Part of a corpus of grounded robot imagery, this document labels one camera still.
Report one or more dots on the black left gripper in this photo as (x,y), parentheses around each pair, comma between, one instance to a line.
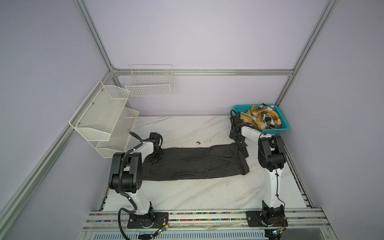
(152,161)

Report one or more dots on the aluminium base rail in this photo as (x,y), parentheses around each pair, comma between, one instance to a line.
(298,224)

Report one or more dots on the dark grey pinstriped shirt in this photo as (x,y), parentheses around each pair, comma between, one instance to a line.
(197,163)

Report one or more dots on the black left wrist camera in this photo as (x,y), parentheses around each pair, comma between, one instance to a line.
(156,137)

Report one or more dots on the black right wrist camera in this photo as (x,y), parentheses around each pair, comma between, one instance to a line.
(236,120)

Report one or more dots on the white mesh two-tier shelf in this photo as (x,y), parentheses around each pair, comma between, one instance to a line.
(104,119)

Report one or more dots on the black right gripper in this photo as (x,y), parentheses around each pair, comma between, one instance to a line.
(231,136)

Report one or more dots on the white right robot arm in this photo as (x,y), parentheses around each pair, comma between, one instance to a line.
(272,158)

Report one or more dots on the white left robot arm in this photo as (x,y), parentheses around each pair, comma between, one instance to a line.
(126,178)

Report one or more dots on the aluminium frame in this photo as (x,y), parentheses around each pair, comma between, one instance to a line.
(22,197)

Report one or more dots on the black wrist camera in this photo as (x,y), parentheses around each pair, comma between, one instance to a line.
(236,120)
(156,137)

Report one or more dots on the yellow plaid shirt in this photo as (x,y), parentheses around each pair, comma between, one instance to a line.
(262,117)

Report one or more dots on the white wire wall basket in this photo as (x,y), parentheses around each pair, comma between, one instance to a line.
(150,80)

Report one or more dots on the teal plastic basket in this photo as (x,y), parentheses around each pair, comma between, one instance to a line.
(285,125)

